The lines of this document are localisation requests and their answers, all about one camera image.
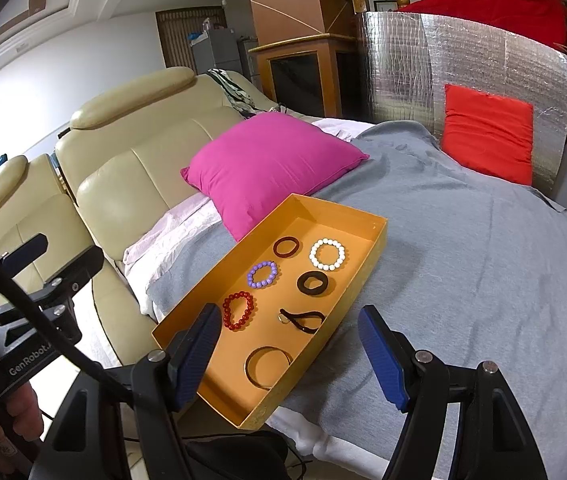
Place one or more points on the person's left hand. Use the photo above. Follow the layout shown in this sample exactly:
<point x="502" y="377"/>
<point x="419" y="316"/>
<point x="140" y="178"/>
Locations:
<point x="26" y="410"/>

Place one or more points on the grey blanket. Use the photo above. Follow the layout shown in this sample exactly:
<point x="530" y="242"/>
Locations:
<point x="463" y="270"/>

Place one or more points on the striped cloth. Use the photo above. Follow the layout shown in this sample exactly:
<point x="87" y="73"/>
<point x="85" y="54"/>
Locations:
<point x="228" y="87"/>

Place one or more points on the beige leather sofa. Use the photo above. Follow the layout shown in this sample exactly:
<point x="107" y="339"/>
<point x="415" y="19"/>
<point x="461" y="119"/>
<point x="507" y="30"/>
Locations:
<point x="128" y="170"/>

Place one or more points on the red cloth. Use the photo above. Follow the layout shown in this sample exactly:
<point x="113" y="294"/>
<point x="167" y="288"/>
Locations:
<point x="488" y="5"/>

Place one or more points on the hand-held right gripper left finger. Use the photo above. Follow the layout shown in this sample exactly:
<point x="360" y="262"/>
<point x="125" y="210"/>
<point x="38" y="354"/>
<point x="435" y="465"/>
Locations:
<point x="198" y="355"/>

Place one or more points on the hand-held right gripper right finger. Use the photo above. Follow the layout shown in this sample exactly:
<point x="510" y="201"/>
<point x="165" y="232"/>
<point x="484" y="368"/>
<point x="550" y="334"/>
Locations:
<point x="383" y="360"/>

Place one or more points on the black pouch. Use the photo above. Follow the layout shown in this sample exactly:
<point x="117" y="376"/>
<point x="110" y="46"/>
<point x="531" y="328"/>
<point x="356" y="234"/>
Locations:
<point x="233" y="455"/>

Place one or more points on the orange cardboard box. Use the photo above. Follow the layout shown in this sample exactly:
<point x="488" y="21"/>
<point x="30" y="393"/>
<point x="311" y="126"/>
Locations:
<point x="313" y="220"/>

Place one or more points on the grey refrigerator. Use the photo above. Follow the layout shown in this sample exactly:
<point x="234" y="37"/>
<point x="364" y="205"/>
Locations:
<point x="218" y="52"/>

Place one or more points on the red pillow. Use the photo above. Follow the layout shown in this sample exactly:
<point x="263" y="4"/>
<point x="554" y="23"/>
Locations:
<point x="488" y="135"/>

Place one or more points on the silver insulation sheet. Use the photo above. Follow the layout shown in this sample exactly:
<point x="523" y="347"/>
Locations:
<point x="403" y="70"/>

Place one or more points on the wooden slat door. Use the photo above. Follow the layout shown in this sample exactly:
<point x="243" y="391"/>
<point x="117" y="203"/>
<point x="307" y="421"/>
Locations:
<point x="178" y="35"/>

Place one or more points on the pink pillow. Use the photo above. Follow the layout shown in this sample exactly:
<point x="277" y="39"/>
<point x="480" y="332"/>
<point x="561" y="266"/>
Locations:
<point x="273" y="165"/>

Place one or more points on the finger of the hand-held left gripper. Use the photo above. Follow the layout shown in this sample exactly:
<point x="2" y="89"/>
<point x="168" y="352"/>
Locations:
<point x="18" y="257"/>
<point x="76" y="270"/>

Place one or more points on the silver bangle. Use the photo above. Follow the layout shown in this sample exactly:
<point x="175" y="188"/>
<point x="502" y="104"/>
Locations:
<point x="249" y="370"/>

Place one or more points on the wooden cabinet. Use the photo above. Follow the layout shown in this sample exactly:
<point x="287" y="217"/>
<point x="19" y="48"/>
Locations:
<point x="303" y="5"/>

